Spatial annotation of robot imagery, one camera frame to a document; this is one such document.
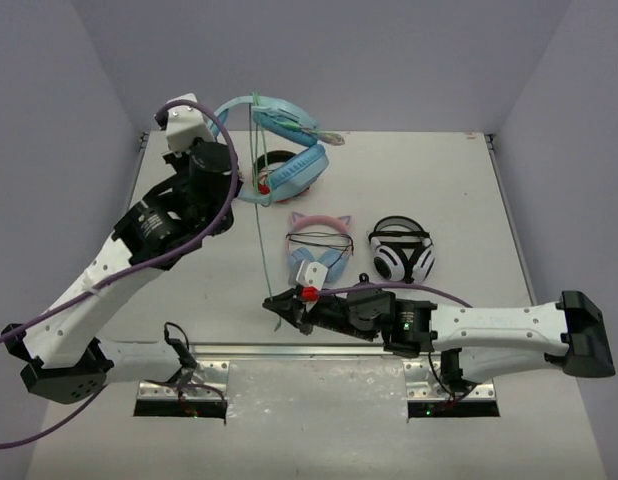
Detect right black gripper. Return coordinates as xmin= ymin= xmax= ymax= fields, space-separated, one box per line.
xmin=264 ymin=287 xmax=377 ymax=341

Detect green headphone cable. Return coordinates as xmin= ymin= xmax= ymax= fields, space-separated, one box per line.
xmin=248 ymin=91 xmax=346 ymax=334

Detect light blue headphones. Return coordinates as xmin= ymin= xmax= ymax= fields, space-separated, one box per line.
xmin=215 ymin=93 xmax=343 ymax=206

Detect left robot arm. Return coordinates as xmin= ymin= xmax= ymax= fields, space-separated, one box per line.
xmin=2 ymin=139 xmax=239 ymax=405

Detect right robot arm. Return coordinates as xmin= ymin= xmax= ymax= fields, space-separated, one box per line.
xmin=262 ymin=281 xmax=616 ymax=395

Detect pink blue cat-ear headphones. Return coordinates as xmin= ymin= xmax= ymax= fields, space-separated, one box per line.
xmin=285 ymin=212 xmax=354 ymax=284

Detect red black headphones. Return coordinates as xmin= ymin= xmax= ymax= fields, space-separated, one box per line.
xmin=255 ymin=150 xmax=311 ymax=204

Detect white black headphones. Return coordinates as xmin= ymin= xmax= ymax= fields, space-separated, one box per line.
xmin=367 ymin=215 xmax=435 ymax=284

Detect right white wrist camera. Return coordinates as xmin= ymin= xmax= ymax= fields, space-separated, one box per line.
xmin=292 ymin=260 xmax=328 ymax=304

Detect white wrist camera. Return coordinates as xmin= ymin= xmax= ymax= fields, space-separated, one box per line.
xmin=292 ymin=260 xmax=328 ymax=304
xmin=154 ymin=105 xmax=215 ymax=153

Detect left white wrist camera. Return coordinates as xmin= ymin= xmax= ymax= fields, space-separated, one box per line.
xmin=154 ymin=105 xmax=215 ymax=153

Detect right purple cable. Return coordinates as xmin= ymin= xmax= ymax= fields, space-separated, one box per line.
xmin=313 ymin=282 xmax=474 ymax=308

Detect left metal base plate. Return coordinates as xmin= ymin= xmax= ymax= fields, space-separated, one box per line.
xmin=182 ymin=359 xmax=230 ymax=401

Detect metal base plate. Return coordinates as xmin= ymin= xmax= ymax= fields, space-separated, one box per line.
xmin=402 ymin=356 xmax=458 ymax=403
xmin=182 ymin=359 xmax=230 ymax=401

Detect aluminium table edge rail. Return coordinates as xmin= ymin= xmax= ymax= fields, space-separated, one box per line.
xmin=190 ymin=343 xmax=393 ymax=359

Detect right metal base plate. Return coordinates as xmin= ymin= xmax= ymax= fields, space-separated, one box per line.
xmin=402 ymin=356 xmax=458 ymax=403

